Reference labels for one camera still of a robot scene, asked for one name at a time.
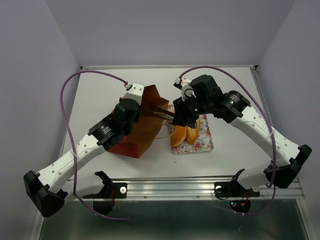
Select red brown paper bag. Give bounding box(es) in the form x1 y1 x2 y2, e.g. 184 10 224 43
108 84 169 159

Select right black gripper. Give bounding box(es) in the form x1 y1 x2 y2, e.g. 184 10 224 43
171 92 213 127

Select floral tray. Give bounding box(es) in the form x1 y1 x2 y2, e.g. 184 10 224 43
171 115 214 154

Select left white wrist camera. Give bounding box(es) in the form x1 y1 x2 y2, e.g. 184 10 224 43
124 83 145 105

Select aluminium rail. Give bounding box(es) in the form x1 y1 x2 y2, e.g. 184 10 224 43
79 174 305 203

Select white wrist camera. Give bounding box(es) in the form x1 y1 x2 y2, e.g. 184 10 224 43
173 77 194 102
124 83 145 105

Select orange oval bread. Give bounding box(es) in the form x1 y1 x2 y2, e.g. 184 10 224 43
170 125 187 148

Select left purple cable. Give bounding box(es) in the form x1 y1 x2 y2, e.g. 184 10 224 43
60 70 131 221

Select metal tongs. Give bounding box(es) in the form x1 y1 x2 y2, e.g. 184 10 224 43
141 102 175 123

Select long golden bread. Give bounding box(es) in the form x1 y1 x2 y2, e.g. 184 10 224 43
185 118 200 145

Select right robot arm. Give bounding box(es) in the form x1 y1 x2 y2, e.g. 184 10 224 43
173 74 312 199

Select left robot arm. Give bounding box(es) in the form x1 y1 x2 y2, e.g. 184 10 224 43
23 98 141 218

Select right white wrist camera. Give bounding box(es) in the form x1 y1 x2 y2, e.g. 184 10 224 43
173 77 194 102

